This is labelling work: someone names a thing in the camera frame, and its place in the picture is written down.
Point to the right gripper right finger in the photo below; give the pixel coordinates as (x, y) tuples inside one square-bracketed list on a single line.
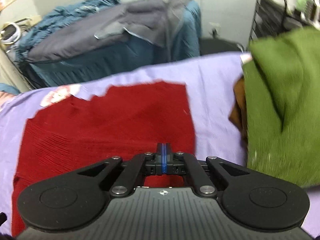
[(187, 166)]

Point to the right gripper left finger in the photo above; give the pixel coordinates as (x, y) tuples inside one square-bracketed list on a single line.
[(137, 169)]

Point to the red knit sweater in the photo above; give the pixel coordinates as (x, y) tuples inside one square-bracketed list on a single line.
[(126, 121)]

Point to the brown garment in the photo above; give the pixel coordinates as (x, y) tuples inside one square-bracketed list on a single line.
[(238, 115)]

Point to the lilac printed bed sheet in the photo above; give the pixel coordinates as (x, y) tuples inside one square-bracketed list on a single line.
[(78, 204)]

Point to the green fleece garment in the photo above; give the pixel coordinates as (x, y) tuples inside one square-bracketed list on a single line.
[(281, 83)]

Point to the grey blanket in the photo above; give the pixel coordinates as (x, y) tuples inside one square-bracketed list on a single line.
[(143, 19)]

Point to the wall power socket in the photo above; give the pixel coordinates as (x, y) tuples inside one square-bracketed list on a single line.
[(215, 29)]

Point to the black wire rack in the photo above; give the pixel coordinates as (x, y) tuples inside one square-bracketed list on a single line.
[(271, 18)]

